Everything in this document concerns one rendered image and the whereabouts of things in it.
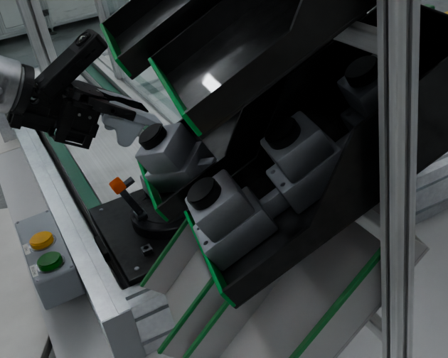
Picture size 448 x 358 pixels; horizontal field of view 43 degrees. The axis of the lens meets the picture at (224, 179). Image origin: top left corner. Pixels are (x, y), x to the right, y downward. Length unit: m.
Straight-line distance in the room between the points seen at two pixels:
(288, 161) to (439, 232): 0.64
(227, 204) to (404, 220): 0.14
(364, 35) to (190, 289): 0.45
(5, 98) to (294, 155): 0.46
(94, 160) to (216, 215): 0.91
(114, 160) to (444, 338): 0.80
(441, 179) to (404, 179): 0.66
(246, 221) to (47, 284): 0.54
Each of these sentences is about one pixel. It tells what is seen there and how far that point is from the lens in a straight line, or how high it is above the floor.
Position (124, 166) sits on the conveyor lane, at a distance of 1.30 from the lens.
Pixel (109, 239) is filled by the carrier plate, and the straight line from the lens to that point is 0.99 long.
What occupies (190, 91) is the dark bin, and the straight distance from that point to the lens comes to 0.45.
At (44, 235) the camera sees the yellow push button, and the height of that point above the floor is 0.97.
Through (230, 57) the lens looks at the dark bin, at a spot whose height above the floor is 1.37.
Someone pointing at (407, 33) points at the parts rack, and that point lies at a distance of 0.40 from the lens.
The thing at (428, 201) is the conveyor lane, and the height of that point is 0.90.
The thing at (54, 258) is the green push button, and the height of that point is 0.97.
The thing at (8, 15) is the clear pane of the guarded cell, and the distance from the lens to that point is 2.19.
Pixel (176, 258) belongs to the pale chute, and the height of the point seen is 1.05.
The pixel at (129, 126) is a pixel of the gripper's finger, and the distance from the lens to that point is 0.86.
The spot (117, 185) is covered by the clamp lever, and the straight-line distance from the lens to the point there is 0.93.
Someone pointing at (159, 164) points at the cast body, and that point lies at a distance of 0.59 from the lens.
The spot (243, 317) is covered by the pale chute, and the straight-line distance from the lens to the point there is 0.67.
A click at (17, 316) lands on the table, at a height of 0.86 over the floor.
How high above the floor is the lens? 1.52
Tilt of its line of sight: 31 degrees down
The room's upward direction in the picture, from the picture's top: 10 degrees counter-clockwise
